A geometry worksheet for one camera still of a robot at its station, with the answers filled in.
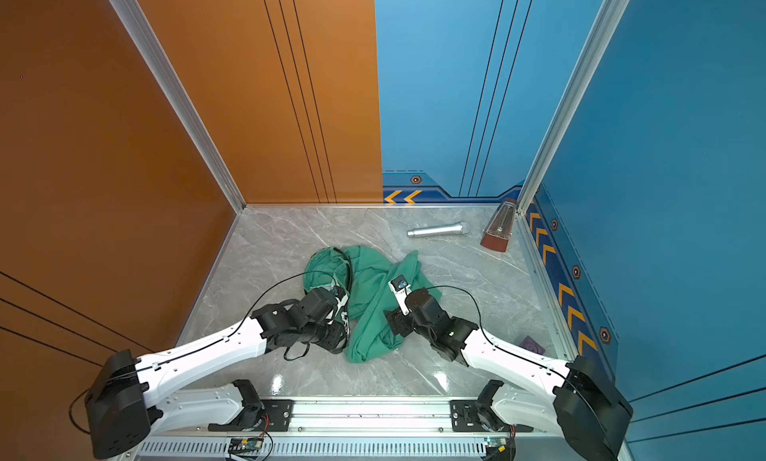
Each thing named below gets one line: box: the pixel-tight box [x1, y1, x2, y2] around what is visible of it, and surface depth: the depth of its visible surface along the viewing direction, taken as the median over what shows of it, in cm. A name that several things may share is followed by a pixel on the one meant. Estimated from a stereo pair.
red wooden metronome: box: [480, 197, 517, 253], surface depth 103 cm
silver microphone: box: [406, 221, 469, 237], surface depth 112 cm
